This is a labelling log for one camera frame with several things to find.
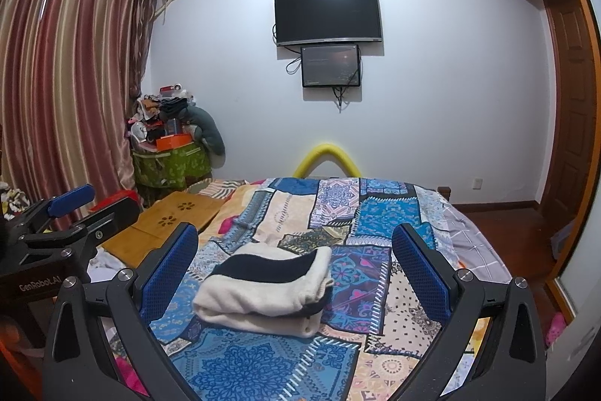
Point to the white wall outlet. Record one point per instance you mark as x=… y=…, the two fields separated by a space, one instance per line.
x=476 y=184

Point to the dark patterned cloth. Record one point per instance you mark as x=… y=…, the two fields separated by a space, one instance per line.
x=11 y=196

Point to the yellow foam tube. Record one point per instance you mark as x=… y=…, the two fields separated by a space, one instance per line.
x=326 y=147

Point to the orange box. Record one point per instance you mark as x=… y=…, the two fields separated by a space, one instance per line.
x=173 y=142

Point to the black wall television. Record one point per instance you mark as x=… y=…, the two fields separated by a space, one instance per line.
x=328 y=13

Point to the wooden door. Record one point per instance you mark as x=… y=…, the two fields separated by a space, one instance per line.
x=568 y=100

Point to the red plastic stool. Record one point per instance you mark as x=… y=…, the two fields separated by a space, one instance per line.
x=117 y=196

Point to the pile of clutter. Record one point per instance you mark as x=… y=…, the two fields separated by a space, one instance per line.
x=159 y=109

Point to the blue patchwork blanket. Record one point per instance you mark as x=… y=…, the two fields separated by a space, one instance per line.
x=375 y=213

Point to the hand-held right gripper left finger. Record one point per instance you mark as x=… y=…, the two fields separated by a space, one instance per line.
x=169 y=274

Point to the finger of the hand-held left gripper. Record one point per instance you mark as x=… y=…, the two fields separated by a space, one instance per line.
x=73 y=198
x=108 y=220

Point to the grey checked bed sheet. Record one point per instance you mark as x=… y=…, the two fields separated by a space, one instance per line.
x=469 y=232

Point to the wooden lap table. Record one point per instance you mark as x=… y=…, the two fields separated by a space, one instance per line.
x=164 y=222

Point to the pink cloth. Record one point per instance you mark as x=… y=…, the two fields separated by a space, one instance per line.
x=129 y=375

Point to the black white striped sweater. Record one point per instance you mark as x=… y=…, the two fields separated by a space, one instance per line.
x=263 y=302

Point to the wooden bed frame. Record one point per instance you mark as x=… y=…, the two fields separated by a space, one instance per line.
x=443 y=190

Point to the striped red curtain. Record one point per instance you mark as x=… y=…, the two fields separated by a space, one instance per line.
x=70 y=77

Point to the green storage box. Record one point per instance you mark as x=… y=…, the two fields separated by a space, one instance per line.
x=173 y=166

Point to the grey plush toy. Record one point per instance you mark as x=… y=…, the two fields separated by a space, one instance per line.
x=209 y=128

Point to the small black wall monitor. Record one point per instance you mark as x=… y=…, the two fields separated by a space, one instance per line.
x=328 y=65

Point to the pile of white papers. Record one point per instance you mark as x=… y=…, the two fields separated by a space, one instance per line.
x=105 y=264

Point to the wooden door frame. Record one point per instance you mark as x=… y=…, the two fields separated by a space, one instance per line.
x=561 y=297

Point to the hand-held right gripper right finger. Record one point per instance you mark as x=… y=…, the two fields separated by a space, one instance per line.
x=422 y=279

